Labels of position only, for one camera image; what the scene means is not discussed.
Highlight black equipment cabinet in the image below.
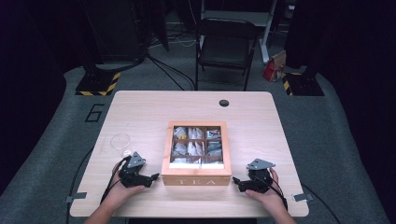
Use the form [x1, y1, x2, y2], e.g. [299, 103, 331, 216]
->
[79, 0, 148, 64]

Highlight black folding chair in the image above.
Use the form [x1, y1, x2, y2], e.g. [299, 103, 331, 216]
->
[194, 17, 262, 92]

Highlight red paper bag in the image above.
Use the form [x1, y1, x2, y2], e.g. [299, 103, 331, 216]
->
[262, 49, 287, 83]

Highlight grey tape strip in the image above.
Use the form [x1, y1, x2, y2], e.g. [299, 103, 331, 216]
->
[64, 191, 88, 204]
[291, 192, 314, 203]

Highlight black floor cable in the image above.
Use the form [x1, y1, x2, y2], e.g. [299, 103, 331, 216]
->
[145, 53, 196, 91]

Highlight wooden tea box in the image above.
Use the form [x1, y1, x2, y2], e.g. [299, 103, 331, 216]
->
[161, 120, 233, 187]

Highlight white floor cable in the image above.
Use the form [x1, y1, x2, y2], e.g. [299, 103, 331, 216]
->
[148, 35, 198, 49]

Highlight person's right hand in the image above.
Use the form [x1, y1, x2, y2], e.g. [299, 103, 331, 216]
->
[245, 167, 289, 216]

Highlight striped black stand base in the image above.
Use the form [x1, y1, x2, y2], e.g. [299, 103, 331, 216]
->
[280, 71, 325, 97]
[75, 70, 122, 97]

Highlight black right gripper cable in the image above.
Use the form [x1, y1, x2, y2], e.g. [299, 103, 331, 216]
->
[253, 175, 343, 224]

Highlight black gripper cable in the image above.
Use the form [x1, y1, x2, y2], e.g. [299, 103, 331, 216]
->
[65, 148, 131, 224]
[253, 175, 343, 224]

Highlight assorted tea bag packets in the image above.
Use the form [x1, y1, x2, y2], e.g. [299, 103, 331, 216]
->
[172, 126, 222, 164]

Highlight person's left hand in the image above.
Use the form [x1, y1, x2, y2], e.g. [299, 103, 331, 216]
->
[102, 161, 146, 206]

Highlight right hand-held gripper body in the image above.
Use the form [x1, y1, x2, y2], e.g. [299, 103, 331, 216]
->
[247, 158, 276, 194]

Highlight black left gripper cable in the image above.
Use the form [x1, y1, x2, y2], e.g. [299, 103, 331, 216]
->
[65, 148, 131, 224]

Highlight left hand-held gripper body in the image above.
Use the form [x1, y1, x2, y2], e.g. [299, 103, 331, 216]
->
[118, 151, 152, 189]

